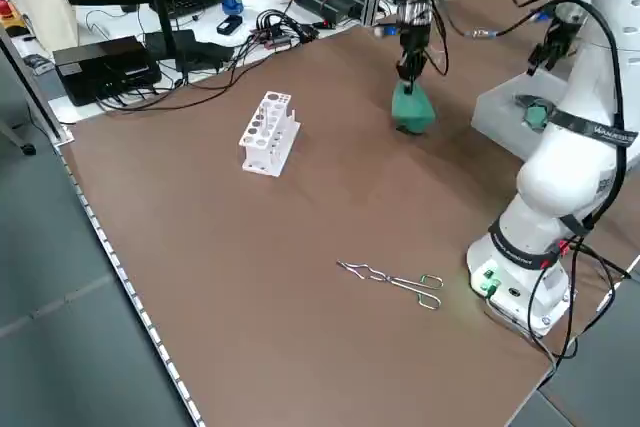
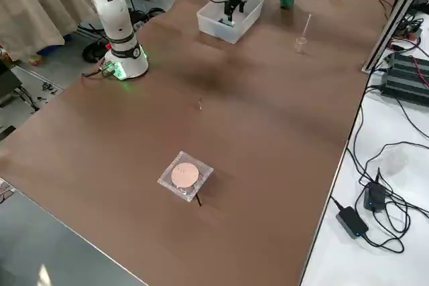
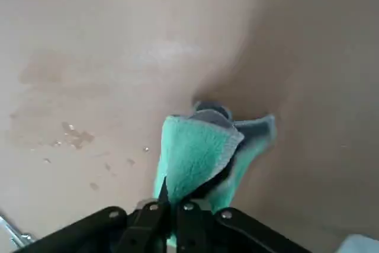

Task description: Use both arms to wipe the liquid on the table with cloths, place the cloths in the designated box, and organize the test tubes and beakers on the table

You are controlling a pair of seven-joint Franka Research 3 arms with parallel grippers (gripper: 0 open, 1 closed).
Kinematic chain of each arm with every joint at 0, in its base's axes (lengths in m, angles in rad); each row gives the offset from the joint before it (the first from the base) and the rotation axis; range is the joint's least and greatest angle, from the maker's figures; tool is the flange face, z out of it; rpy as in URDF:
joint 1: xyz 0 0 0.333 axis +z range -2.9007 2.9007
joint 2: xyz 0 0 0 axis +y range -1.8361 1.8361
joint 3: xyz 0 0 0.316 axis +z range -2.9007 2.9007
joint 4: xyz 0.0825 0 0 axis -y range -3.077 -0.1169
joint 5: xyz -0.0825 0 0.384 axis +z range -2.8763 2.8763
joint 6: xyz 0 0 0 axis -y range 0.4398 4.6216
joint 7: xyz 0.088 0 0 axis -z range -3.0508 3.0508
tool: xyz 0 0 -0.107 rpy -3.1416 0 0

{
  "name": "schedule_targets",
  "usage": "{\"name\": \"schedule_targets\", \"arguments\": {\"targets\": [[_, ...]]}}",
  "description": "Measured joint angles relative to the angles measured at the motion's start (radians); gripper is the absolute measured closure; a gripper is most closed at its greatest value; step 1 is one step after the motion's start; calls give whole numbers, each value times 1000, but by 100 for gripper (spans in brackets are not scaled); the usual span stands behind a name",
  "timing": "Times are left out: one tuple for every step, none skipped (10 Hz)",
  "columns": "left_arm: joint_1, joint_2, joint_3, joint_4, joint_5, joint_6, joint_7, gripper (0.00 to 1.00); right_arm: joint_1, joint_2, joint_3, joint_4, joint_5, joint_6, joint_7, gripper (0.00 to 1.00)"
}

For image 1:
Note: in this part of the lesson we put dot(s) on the small grey device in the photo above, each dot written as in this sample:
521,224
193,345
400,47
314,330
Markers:
39,63

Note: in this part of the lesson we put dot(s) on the aluminium frame strut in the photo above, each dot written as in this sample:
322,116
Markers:
35,92

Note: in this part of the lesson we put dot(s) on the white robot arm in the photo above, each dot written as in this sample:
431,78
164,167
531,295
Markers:
560,182

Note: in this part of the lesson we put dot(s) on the metal crucible tongs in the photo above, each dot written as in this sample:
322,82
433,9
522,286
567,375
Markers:
384,276

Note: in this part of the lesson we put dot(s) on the aluminium table edge rail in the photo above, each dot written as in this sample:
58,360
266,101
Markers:
125,277

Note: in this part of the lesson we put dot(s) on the red emergency button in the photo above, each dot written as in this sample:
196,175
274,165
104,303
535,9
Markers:
6,9

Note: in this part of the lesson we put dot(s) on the black keyboard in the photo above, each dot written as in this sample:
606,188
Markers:
195,6

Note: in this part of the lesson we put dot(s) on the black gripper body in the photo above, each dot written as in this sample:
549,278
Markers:
414,37
562,34

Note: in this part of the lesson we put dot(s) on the small black adapter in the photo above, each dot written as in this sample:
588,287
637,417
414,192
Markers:
229,25

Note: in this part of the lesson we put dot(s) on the green and grey cloth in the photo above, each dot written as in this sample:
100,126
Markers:
535,114

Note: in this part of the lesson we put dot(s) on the white test tube rack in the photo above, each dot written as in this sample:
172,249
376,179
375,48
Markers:
265,147

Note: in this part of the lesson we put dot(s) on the beige board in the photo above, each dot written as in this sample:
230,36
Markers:
45,7

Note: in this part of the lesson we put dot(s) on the black electronics box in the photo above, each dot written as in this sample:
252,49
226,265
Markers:
105,67

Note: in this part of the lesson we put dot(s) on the small blue object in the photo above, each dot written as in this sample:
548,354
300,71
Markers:
232,4

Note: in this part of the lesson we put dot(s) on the white plastic box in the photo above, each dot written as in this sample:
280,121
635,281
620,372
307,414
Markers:
492,119

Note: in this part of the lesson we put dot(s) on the black monitor stand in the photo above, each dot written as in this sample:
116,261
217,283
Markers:
165,32

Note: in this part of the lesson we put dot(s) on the black caster wheel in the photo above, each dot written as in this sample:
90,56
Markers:
29,149

